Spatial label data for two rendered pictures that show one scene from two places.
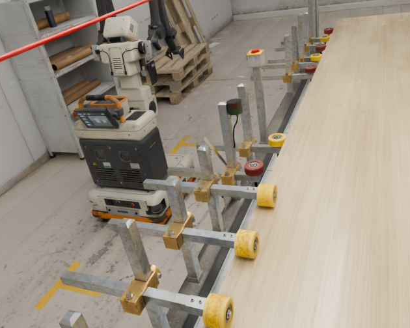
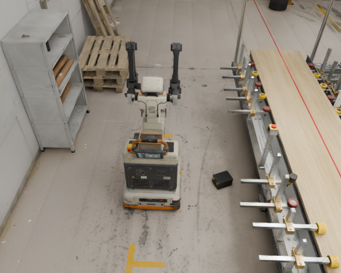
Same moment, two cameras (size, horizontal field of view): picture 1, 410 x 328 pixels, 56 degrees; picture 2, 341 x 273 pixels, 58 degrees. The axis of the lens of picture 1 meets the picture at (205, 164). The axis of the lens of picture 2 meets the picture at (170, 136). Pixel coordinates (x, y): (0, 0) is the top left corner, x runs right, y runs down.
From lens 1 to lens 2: 1.86 m
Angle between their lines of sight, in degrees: 24
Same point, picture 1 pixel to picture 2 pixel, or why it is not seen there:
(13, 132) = (21, 141)
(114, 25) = (151, 84)
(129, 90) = (152, 123)
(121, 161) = (156, 175)
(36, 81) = (40, 99)
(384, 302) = not seen: outside the picture
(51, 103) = (52, 115)
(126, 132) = (168, 161)
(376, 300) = not seen: outside the picture
